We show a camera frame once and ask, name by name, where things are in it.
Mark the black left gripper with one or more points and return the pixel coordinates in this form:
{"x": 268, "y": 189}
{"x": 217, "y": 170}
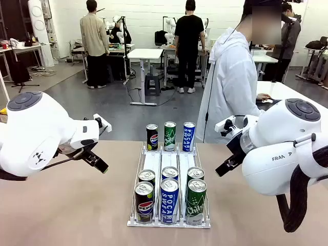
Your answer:
{"x": 77, "y": 151}

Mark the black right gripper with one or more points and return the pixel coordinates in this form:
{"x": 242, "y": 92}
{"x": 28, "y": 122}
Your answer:
{"x": 238, "y": 148}

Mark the green Chilsung cider can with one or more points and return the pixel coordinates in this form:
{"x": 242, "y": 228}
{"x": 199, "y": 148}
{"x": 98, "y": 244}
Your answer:
{"x": 195, "y": 173}
{"x": 170, "y": 137}
{"x": 196, "y": 207}

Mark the person's right forearm white sleeve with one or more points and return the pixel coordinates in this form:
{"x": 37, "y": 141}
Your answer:
{"x": 248, "y": 109}

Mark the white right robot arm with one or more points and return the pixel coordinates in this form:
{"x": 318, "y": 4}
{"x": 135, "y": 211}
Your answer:
{"x": 282, "y": 123}

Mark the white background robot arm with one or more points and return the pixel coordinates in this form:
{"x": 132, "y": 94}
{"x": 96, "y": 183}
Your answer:
{"x": 115, "y": 20}
{"x": 169, "y": 24}

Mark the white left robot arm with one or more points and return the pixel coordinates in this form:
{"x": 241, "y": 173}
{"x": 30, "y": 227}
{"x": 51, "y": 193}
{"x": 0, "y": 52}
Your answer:
{"x": 38, "y": 128}

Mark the person in white hoodie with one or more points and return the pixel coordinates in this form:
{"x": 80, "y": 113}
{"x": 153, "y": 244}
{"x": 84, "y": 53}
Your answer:
{"x": 228, "y": 77}

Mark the person in beige shirt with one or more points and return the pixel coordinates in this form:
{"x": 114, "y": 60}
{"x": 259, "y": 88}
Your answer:
{"x": 93, "y": 38}

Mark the person in black t-shirt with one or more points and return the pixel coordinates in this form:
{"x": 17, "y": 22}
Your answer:
{"x": 188, "y": 33}

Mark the person in grey hoodie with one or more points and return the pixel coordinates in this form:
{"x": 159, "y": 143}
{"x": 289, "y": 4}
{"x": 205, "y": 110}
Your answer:
{"x": 292, "y": 36}

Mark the person's left hand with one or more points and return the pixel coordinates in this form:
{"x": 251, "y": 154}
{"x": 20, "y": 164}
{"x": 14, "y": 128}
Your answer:
{"x": 262, "y": 97}

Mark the blue Pocari Sweat can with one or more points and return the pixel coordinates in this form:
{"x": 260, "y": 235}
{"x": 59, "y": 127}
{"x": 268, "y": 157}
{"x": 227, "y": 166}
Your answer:
{"x": 169, "y": 173}
{"x": 169, "y": 205}
{"x": 189, "y": 137}

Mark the black Pepsi can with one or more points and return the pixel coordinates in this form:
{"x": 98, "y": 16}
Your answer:
{"x": 146, "y": 175}
{"x": 152, "y": 138}
{"x": 144, "y": 205}

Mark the clear acrylic can rack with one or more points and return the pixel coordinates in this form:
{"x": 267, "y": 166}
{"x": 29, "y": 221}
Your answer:
{"x": 151, "y": 161}

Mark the grey plastic stool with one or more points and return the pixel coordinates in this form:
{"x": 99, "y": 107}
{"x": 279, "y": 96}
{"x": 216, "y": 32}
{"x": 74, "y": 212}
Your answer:
{"x": 152, "y": 84}

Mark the large white table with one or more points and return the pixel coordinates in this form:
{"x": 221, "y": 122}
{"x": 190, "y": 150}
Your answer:
{"x": 294, "y": 89}

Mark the yellow plastic crate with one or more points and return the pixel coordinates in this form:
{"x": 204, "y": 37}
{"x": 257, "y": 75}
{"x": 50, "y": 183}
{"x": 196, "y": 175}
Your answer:
{"x": 3, "y": 110}

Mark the white background desk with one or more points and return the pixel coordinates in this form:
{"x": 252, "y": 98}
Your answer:
{"x": 264, "y": 59}

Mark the white standing desk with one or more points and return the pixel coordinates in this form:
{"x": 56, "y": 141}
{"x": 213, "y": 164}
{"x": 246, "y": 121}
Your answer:
{"x": 146, "y": 52}

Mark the white cluttered side table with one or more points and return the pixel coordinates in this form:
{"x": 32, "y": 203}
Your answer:
{"x": 25, "y": 47}

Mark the tall white air conditioner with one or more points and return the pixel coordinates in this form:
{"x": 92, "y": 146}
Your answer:
{"x": 38, "y": 25}

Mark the red cup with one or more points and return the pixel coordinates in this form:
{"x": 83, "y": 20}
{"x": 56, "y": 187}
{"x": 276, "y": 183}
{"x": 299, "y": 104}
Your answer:
{"x": 4, "y": 45}

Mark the black jacket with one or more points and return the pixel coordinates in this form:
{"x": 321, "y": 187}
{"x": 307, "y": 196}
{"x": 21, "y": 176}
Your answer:
{"x": 316, "y": 44}

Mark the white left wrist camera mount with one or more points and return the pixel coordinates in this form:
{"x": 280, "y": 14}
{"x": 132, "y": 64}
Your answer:
{"x": 105, "y": 125}

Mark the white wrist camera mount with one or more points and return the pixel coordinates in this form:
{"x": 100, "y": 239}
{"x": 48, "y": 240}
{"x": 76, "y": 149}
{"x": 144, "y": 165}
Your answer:
{"x": 225, "y": 124}
{"x": 105, "y": 125}

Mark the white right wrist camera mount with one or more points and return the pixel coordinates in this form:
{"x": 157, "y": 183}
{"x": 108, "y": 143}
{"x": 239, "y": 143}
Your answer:
{"x": 225, "y": 124}

